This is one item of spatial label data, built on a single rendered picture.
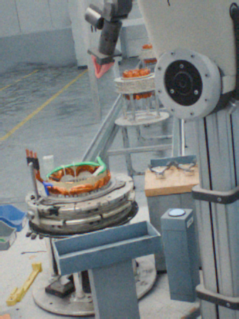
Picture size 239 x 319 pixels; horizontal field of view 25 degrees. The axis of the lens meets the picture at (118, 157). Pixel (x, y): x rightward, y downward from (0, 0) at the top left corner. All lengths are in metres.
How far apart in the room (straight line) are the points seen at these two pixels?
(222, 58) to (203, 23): 0.08
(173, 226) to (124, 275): 0.23
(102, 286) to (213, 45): 0.63
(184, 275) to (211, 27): 0.74
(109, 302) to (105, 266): 0.10
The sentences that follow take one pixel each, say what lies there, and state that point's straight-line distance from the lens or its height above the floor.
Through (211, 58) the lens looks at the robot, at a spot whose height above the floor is 1.48.
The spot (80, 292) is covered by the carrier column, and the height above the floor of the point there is 0.83.
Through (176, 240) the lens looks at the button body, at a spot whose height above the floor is 0.97.
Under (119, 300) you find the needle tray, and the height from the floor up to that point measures 0.92.
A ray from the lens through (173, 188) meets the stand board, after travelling 1.62.
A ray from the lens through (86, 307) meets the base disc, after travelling 1.58.
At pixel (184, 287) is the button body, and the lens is 1.56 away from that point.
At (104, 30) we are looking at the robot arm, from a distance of 1.70.
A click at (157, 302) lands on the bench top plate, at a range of 1.60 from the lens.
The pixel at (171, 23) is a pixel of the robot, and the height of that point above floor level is 1.55.
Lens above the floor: 1.60
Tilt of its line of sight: 16 degrees down
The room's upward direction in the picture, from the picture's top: 8 degrees counter-clockwise
